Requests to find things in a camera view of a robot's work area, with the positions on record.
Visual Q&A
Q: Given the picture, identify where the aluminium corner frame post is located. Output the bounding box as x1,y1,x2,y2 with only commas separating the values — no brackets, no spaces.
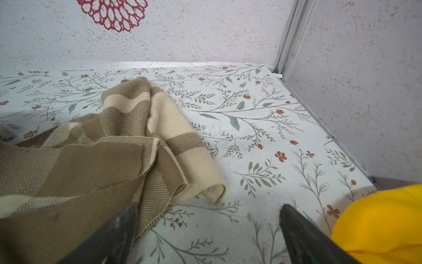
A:
274,0,319,82

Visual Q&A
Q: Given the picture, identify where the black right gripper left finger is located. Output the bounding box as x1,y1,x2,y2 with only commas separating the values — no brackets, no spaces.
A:
59,203,138,264

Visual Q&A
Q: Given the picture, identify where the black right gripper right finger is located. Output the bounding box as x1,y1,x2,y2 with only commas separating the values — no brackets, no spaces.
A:
279,204,359,264

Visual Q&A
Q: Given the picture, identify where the yellow fabric hat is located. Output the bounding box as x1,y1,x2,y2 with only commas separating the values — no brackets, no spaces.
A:
331,184,422,264

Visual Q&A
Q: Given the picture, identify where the brown beige plaid scarf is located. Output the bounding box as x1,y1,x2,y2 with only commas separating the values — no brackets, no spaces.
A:
1,78,226,264

